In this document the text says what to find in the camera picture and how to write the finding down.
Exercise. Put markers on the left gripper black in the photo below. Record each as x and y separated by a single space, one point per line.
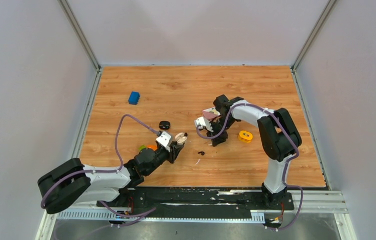
175 150

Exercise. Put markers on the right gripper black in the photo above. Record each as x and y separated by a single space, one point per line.
221 138

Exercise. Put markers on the white earbud charging case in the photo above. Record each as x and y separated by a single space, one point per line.
180 138

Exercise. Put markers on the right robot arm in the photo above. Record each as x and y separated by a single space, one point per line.
279 137

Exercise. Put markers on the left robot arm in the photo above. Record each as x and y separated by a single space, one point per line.
73 182

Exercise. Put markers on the red pink small box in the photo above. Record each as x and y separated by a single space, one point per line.
210 113

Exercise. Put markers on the orange green toy block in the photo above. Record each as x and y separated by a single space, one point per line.
152 147

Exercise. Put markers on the blue toy block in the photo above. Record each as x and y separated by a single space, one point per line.
134 98

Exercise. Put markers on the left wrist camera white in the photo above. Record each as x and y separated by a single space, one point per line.
164 140

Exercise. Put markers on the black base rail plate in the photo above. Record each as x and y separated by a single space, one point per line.
199 202

